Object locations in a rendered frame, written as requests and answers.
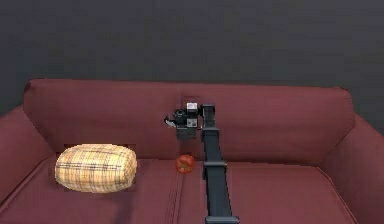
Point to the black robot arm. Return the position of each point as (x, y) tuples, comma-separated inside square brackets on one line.
[(213, 156)]

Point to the red tomato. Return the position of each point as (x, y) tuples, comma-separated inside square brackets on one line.
[(185, 163)]

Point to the dark red sofa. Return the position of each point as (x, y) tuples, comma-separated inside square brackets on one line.
[(266, 150)]

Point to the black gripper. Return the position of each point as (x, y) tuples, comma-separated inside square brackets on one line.
[(181, 122)]

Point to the tan plaid pillow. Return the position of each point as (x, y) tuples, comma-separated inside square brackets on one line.
[(96, 167)]

